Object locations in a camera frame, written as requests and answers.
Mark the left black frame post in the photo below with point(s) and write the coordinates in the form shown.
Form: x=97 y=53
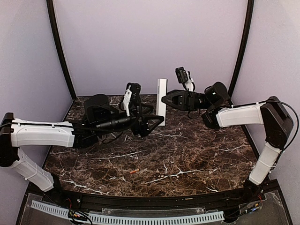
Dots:
x=59 y=48

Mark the right black frame post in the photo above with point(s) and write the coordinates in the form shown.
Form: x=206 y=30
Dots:
x=242 y=48

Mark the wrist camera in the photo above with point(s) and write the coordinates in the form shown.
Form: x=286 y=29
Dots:
x=185 y=79
x=130 y=98

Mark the black frame post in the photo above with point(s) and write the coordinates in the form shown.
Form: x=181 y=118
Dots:
x=59 y=48
x=242 y=48

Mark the black front table rail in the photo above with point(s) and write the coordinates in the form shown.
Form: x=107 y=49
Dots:
x=220 y=200

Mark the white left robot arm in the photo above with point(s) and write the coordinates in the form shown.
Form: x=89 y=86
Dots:
x=99 y=119

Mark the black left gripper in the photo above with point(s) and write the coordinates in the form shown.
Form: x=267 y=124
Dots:
x=137 y=125

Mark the grey slotted cable duct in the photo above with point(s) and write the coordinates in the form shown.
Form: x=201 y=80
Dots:
x=193 y=216

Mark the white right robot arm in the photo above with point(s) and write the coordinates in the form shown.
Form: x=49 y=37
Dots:
x=270 y=113

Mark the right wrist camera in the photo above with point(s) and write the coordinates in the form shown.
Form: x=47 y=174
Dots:
x=185 y=79

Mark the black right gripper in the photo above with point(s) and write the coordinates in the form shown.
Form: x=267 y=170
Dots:
x=190 y=101

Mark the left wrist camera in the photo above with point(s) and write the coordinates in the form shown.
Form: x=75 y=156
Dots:
x=130 y=98

